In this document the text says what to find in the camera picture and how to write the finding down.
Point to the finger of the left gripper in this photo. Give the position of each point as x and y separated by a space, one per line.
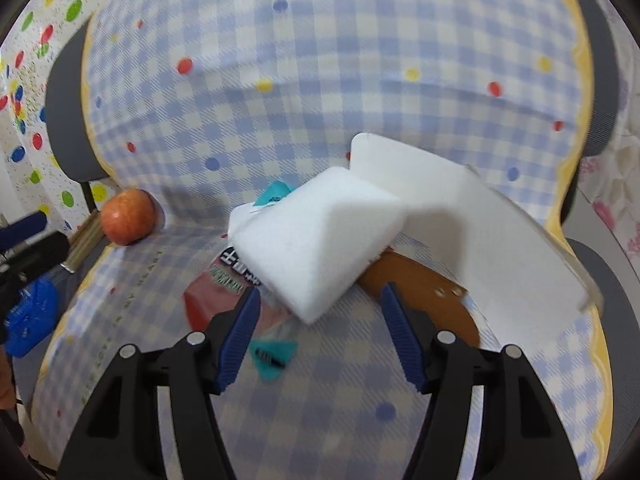
37 259
25 228

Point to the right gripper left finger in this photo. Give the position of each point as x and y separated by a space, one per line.
117 435

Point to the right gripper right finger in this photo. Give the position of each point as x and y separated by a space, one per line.
521 434

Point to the white cardboard sheet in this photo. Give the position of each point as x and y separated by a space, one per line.
527 286

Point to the white foam block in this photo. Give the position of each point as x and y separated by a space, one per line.
309 247

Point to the balloon pattern plastic sheet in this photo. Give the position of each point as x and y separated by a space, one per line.
32 34

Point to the blue plastic basket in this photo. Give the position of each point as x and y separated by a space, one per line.
33 319

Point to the red apple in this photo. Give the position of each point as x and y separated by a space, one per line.
128 217

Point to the grey office chair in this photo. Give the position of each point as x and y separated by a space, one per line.
67 120

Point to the brown flat wooden piece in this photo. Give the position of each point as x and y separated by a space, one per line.
422 289

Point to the teal triangular wrapper piece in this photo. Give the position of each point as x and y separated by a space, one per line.
271 357

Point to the red snack packet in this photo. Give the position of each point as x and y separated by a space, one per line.
219 288

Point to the teal wrapper scrap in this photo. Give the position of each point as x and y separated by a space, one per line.
273 194

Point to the floral pattern plastic sheet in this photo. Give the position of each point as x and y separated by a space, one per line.
609 170

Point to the blue checkered blanket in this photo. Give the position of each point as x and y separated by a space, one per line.
343 410

